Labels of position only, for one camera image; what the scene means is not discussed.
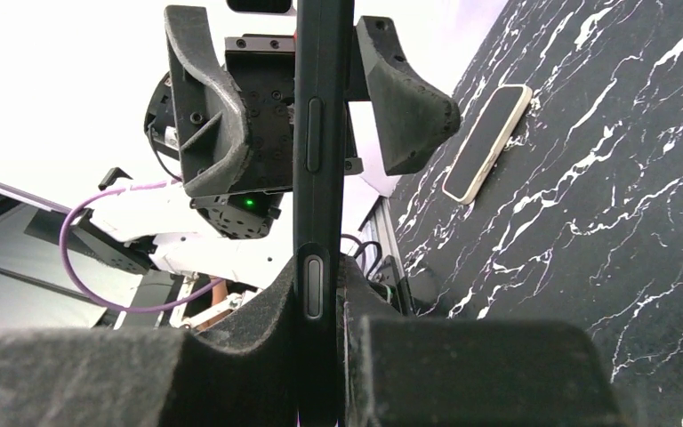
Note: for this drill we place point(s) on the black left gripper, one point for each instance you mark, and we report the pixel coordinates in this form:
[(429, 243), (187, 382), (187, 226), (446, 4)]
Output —
[(234, 124)]

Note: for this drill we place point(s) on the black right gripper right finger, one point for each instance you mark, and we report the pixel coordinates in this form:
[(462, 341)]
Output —
[(406, 371)]

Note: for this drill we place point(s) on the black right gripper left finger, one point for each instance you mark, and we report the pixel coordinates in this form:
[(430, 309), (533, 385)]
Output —
[(238, 372)]

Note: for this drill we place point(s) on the phone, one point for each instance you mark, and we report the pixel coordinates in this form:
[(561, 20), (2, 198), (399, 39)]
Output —
[(485, 142), (321, 65)]

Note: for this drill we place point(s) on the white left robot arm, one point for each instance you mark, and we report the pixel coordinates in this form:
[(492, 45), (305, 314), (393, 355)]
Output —
[(138, 227)]

